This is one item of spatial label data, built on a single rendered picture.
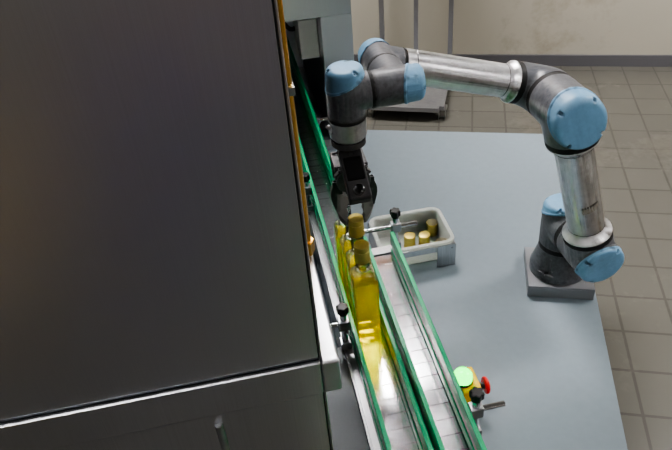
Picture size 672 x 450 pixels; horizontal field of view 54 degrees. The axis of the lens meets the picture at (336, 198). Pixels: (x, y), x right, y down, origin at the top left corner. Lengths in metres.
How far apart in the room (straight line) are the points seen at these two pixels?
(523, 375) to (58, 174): 1.29
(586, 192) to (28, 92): 1.23
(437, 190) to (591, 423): 0.96
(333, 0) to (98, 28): 1.78
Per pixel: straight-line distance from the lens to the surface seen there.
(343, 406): 1.48
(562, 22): 4.85
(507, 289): 1.92
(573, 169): 1.54
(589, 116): 1.45
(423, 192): 2.27
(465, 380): 1.57
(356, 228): 1.44
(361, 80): 1.27
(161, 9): 0.61
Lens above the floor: 2.07
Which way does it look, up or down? 36 degrees down
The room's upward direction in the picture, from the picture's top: 5 degrees counter-clockwise
